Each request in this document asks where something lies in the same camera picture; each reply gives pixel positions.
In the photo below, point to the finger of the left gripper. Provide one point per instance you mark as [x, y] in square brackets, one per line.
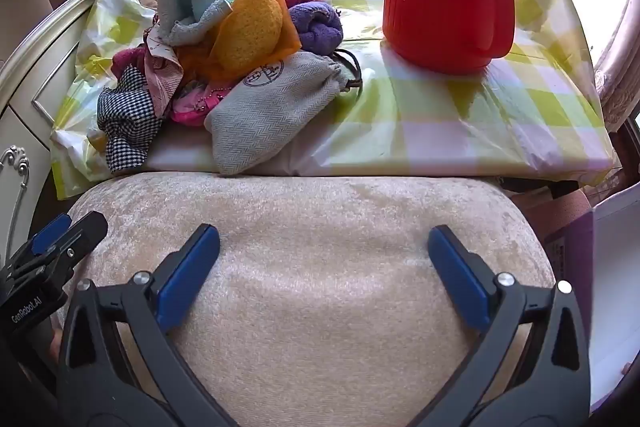
[47, 236]

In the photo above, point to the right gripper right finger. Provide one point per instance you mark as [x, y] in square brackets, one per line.
[529, 365]

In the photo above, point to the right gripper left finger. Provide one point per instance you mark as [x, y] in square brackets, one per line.
[118, 365]

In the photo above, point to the black white houndstooth cloth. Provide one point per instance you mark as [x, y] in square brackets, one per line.
[126, 115]

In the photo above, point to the pink beaded pouch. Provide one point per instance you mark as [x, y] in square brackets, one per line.
[194, 102]

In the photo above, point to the red print white scarf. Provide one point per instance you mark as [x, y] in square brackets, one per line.
[162, 70]

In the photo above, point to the grey herringbone drawstring pouch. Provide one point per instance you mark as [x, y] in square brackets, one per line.
[268, 107]

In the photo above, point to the light blue towel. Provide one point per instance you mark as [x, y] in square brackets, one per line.
[186, 22]

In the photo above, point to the orange mesh bag with sponge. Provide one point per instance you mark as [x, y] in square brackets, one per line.
[255, 33]

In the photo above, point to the purple towel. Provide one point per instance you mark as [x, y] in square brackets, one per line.
[318, 25]

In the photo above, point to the purple white storage box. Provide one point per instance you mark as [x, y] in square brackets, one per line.
[597, 250]

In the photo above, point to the cream carved cabinet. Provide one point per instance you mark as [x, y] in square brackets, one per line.
[33, 83]

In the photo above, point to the green checkered plastic tablecloth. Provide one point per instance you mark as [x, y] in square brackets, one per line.
[534, 113]

